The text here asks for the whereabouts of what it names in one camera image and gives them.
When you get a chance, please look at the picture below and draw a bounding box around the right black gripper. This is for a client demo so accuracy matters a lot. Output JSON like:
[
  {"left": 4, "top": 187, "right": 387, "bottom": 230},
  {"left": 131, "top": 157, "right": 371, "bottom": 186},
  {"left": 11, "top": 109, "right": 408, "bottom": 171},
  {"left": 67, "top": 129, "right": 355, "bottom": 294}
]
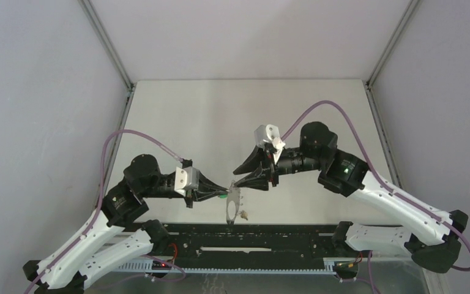
[{"left": 233, "top": 145, "right": 323, "bottom": 193}]

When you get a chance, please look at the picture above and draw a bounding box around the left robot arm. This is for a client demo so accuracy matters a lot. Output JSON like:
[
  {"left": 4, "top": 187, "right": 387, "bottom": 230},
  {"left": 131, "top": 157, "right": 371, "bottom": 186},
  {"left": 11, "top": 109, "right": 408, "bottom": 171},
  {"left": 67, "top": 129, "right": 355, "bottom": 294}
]
[{"left": 23, "top": 154, "right": 228, "bottom": 293}]

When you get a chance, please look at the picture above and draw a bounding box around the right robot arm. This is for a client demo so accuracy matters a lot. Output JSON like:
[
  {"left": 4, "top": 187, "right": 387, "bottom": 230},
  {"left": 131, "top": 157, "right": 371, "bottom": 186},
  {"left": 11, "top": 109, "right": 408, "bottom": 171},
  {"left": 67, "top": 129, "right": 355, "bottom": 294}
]
[{"left": 234, "top": 122, "right": 468, "bottom": 273}]

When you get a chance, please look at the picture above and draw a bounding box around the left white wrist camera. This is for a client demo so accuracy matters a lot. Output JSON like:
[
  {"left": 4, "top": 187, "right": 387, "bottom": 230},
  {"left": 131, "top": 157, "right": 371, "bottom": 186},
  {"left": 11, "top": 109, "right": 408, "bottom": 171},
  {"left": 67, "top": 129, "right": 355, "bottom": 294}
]
[{"left": 174, "top": 160, "right": 200, "bottom": 197}]

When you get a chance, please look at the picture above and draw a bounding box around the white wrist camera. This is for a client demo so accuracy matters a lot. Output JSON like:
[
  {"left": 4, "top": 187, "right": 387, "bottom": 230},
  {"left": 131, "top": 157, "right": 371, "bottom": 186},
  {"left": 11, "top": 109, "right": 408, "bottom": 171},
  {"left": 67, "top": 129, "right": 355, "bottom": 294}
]
[
  {"left": 254, "top": 124, "right": 286, "bottom": 164},
  {"left": 174, "top": 160, "right": 200, "bottom": 197}
]

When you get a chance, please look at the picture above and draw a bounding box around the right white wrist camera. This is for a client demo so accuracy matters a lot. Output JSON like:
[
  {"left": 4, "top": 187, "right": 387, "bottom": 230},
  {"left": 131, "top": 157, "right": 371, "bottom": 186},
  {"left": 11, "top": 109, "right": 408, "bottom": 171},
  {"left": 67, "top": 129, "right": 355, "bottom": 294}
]
[{"left": 254, "top": 124, "right": 286, "bottom": 164}]

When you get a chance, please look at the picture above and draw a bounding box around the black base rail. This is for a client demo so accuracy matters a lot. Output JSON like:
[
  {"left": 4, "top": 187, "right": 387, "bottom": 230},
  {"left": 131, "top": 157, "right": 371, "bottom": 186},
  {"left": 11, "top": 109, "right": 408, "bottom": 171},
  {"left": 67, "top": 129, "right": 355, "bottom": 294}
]
[{"left": 137, "top": 222, "right": 371, "bottom": 271}]

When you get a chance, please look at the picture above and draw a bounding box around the white cable duct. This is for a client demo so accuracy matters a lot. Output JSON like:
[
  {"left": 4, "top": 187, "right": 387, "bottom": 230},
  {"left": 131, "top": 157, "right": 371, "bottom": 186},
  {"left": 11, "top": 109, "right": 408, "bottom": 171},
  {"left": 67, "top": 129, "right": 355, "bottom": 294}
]
[{"left": 112, "top": 258, "right": 336, "bottom": 275}]

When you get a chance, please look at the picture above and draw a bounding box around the left aluminium frame post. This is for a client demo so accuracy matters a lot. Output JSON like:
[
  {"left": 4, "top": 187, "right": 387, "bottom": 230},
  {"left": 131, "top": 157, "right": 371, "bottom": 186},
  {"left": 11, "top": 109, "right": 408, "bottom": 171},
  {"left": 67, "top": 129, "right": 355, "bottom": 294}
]
[{"left": 78, "top": 0, "right": 135, "bottom": 91}]

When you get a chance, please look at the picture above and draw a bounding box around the aluminium frame post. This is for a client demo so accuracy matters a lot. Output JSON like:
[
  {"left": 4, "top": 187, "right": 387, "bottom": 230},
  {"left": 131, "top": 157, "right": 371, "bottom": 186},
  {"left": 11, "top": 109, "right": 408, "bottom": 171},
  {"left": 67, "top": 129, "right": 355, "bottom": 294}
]
[
  {"left": 78, "top": 0, "right": 135, "bottom": 91},
  {"left": 365, "top": 0, "right": 422, "bottom": 89}
]

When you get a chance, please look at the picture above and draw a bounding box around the right aluminium frame post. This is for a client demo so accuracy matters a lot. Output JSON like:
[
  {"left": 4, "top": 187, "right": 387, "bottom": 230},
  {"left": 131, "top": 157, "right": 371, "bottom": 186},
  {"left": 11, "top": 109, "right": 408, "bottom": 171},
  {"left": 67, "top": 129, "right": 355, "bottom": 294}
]
[{"left": 365, "top": 0, "right": 422, "bottom": 89}]

